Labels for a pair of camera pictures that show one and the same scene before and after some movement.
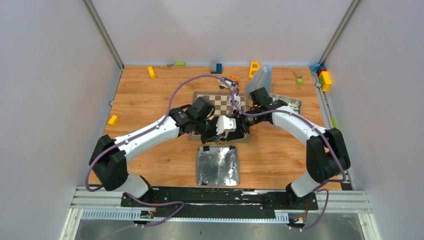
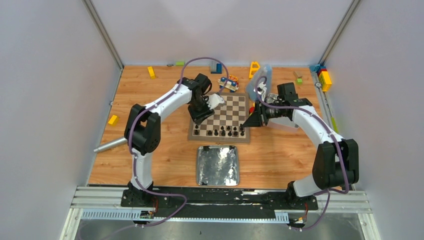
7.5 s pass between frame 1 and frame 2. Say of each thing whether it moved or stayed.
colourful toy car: stayed
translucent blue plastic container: stayed
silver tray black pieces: stayed
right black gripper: moved
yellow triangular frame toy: stayed
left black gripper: moved
